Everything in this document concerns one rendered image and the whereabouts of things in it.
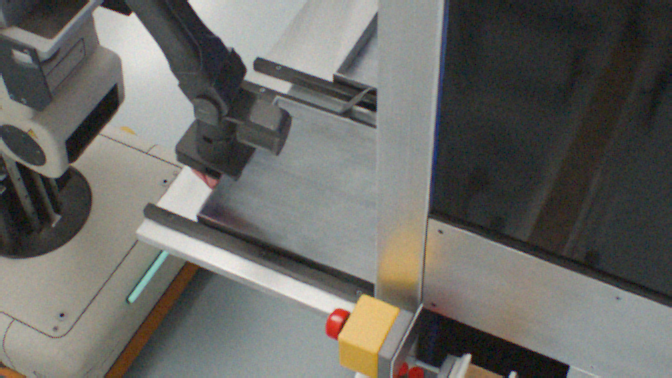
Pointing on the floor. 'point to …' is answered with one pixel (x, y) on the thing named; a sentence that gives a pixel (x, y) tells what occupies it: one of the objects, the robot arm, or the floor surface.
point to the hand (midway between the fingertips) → (213, 183)
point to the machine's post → (407, 147)
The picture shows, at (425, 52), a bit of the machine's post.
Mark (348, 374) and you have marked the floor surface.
